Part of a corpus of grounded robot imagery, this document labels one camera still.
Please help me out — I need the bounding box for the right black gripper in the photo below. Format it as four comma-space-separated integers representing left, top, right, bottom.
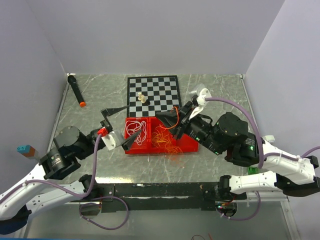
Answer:
155, 100, 226, 155

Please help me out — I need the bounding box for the white cable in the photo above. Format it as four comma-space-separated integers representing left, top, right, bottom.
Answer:
125, 119, 149, 147

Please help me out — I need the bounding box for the yellow cable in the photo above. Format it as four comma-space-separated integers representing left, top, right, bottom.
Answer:
151, 126, 173, 148

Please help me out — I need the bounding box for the red three-compartment bin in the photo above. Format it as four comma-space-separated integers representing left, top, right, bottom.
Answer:
124, 116, 199, 155

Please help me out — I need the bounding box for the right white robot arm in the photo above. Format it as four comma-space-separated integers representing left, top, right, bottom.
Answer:
155, 97, 320, 200

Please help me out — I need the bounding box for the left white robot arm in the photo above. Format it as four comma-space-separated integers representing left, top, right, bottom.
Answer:
0, 107, 138, 235

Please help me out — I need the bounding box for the cream chess piece short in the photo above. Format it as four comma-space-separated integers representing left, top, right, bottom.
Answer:
140, 95, 146, 104

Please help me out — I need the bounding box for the black white chessboard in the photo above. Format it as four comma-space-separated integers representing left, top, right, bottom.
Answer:
126, 75, 182, 118

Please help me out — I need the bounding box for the black marker orange cap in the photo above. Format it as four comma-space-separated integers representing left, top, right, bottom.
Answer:
67, 75, 86, 108

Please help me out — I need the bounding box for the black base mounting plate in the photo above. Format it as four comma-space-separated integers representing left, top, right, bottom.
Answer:
77, 182, 247, 213

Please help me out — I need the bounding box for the blue brown toy block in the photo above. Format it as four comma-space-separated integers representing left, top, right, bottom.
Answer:
16, 145, 40, 161

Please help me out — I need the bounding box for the green lego brick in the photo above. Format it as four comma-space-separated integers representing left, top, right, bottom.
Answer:
247, 166, 259, 175

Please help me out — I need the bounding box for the white grey stand device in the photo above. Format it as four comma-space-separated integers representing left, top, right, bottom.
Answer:
262, 135, 275, 144

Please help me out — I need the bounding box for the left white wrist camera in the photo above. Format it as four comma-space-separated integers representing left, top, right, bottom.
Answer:
101, 129, 125, 151

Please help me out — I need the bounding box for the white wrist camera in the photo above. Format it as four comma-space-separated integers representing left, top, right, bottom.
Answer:
189, 83, 212, 120
101, 129, 125, 151

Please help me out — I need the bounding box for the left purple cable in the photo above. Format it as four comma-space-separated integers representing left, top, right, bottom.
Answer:
0, 133, 131, 230

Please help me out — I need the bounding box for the purple cable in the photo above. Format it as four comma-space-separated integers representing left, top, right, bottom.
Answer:
206, 96, 320, 222
0, 133, 131, 230

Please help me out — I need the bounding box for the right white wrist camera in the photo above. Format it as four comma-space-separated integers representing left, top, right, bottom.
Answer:
189, 83, 212, 120

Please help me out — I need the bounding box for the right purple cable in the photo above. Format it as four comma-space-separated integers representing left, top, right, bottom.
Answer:
206, 96, 320, 222

